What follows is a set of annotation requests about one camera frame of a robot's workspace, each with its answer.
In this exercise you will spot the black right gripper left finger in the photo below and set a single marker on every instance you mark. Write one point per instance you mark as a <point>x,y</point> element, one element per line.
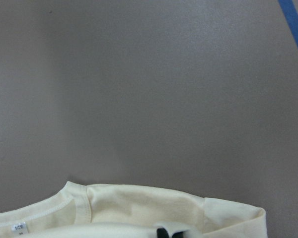
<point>162,233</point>

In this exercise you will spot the cream long-sleeve printed shirt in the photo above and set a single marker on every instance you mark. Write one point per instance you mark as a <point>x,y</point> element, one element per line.
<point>131,211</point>

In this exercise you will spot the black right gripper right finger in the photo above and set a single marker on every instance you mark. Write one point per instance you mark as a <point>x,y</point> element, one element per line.
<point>178,235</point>

